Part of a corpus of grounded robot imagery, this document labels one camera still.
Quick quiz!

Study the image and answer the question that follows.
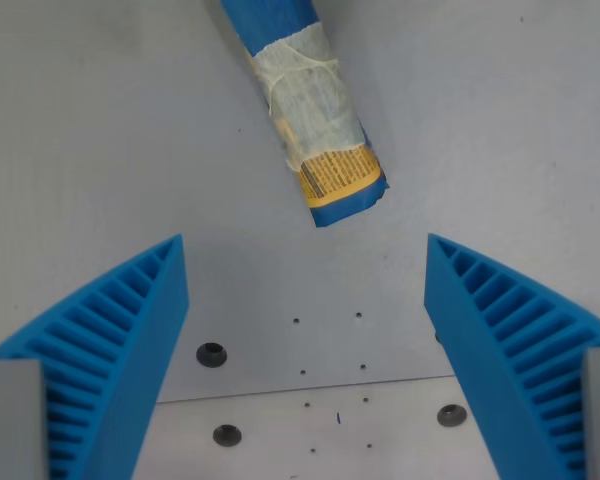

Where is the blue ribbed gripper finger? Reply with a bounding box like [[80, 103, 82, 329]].
[[424, 233, 600, 480], [0, 234, 189, 480]]

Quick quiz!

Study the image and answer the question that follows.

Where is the blue bag with masking tape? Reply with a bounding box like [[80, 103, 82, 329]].
[[218, 0, 391, 229]]

